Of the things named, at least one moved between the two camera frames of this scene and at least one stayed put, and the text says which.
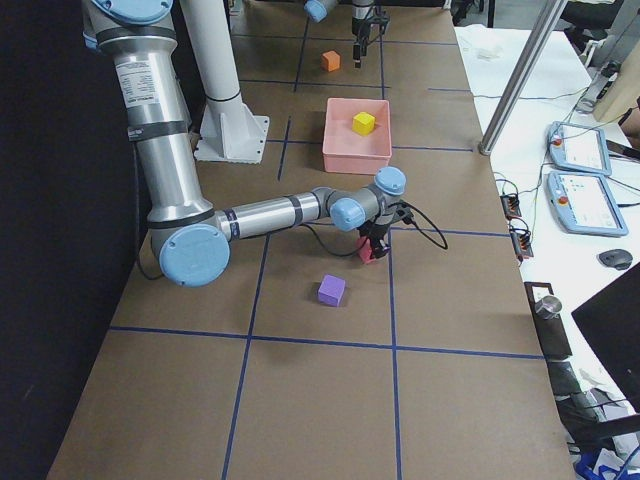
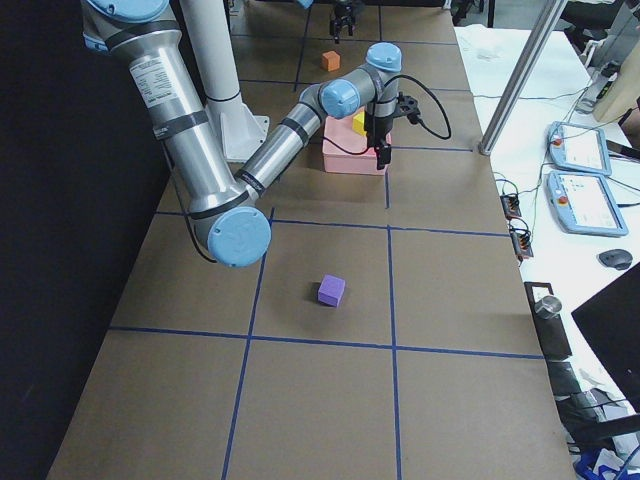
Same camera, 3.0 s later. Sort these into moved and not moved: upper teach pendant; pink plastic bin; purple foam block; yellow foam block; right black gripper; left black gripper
Moved: left black gripper; right black gripper
Not moved: upper teach pendant; yellow foam block; purple foam block; pink plastic bin
